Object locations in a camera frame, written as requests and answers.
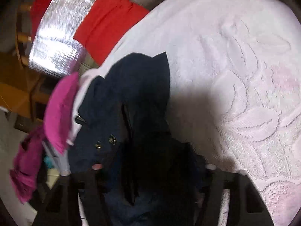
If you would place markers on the teal garment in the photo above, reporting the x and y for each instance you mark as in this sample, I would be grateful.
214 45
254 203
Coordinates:
48 162

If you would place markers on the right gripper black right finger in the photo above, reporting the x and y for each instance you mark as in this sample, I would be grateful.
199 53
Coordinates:
246 206

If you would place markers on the silver foil insulation panel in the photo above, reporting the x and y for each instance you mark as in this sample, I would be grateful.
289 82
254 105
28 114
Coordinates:
54 52

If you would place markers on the magenta pillow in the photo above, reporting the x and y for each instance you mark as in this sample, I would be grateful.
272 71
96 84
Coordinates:
57 117

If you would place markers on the navy blue zip jacket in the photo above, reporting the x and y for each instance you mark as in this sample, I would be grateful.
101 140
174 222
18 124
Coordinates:
131 170

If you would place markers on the red cushion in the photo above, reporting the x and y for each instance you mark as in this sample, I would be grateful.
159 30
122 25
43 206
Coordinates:
105 24

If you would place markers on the purple fleece garment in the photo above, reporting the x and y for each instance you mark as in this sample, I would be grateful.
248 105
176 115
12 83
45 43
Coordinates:
27 171

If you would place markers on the grey garment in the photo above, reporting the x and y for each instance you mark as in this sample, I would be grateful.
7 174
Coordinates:
59 161

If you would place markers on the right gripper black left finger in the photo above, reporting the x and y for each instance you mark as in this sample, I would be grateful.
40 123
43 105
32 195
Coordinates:
61 205

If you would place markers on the white embossed bed blanket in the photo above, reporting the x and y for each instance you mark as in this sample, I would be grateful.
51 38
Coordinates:
235 87

